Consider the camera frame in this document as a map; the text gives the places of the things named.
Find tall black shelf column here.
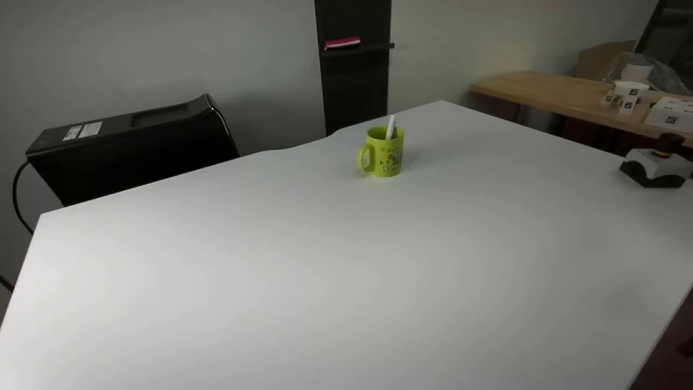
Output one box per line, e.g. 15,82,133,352
312,0,396,139

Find green ceramic mug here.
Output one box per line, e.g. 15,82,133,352
353,123,407,179

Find white items on side table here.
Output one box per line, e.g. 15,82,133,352
613,79,650,116

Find white printed box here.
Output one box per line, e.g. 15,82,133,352
644,95,693,133

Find black computer tower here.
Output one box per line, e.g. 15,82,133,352
24,93,243,207

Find brown cardboard box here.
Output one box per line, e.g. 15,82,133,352
574,38,639,82

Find wooden side table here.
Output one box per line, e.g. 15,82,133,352
467,69,693,151

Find black and white button device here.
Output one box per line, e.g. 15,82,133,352
618,133,693,190

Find red item on shelf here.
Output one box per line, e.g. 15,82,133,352
320,37,364,53

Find black power cable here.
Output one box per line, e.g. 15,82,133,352
8,158,37,236

